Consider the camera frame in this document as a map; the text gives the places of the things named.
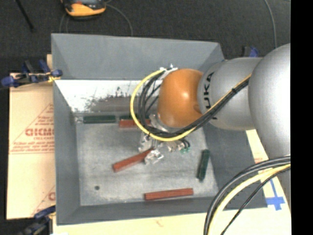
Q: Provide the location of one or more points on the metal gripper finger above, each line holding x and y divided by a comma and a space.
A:
144, 143
153, 157

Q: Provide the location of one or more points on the red-brown flat block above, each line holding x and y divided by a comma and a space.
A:
129, 161
127, 123
168, 194

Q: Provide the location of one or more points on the dark green flat block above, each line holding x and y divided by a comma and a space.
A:
203, 165
99, 119
126, 117

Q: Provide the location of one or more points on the grey metal bin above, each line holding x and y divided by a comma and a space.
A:
102, 57

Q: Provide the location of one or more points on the brown cardboard board red print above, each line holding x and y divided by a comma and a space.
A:
29, 121

